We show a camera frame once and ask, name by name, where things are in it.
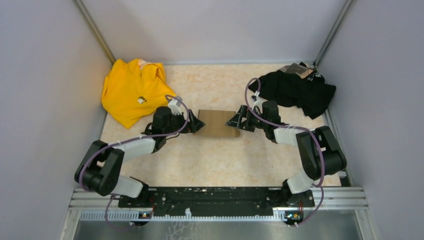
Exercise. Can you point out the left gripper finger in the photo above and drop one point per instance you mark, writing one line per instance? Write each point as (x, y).
(189, 128)
(198, 123)

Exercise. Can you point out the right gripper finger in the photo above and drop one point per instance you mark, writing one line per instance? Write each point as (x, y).
(249, 122)
(237, 121)

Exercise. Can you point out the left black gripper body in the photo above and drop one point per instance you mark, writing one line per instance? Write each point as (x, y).
(177, 122)

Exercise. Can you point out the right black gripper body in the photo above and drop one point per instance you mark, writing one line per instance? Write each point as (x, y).
(258, 123)

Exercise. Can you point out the brown cardboard box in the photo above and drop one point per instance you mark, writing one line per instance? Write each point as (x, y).
(215, 124)

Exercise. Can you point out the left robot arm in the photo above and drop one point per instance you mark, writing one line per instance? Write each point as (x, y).
(100, 169)

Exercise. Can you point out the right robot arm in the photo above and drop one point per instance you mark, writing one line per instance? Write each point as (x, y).
(319, 151)

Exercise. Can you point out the black shirt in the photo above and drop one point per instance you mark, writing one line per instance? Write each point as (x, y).
(296, 85)

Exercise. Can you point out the yellow shirt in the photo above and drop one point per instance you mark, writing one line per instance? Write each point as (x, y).
(134, 89)

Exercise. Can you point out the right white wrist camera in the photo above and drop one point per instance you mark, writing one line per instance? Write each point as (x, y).
(257, 102)

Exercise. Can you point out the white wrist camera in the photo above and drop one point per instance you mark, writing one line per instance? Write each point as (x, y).
(257, 102)
(174, 103)

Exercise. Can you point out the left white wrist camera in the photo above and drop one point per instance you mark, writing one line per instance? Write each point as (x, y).
(174, 103)

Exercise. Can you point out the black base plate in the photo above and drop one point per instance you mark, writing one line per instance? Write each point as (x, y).
(215, 201)

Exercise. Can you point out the aluminium frame rail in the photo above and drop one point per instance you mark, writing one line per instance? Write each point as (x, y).
(92, 207)

